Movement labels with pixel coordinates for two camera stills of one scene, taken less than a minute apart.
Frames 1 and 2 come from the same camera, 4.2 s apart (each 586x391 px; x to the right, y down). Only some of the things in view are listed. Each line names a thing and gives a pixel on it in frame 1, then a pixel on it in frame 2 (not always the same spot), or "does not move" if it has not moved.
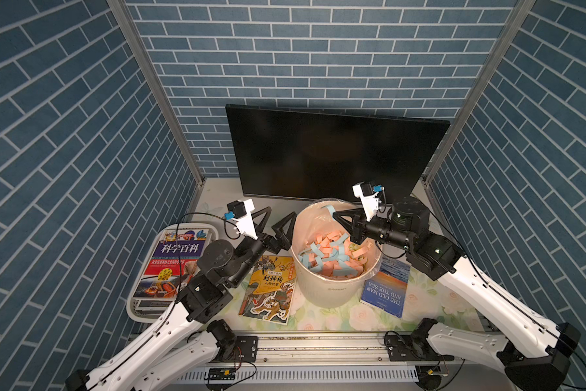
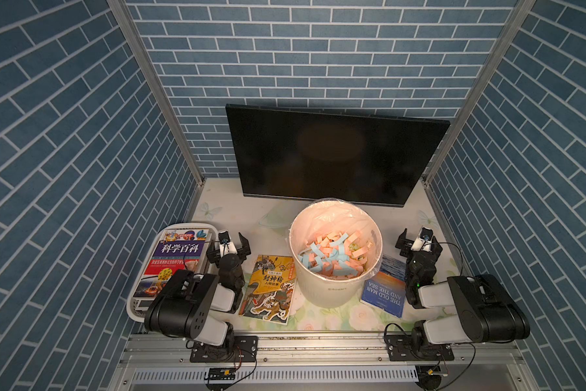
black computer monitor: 299,154 does not move
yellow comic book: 269,289 does not move
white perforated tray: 151,310 does not move
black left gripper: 276,242 to 244,249
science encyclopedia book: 176,257 does not move
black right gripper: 357,225 to 403,241
